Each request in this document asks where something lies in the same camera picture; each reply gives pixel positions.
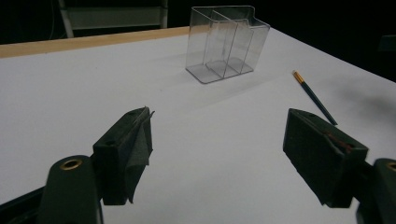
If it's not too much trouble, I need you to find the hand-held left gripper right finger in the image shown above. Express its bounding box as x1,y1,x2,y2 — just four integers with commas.
282,107,369,209

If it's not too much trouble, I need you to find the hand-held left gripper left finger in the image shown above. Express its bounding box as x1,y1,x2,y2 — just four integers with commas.
92,106,155,206

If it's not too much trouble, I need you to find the dark pencil with gold band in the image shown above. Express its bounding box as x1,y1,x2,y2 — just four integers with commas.
291,70,339,127

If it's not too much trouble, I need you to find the clear plastic pen holder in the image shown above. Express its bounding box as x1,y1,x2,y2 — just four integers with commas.
185,5,271,85

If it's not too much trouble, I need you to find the white metal desk frame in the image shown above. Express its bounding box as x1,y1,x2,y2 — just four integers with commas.
57,0,169,39

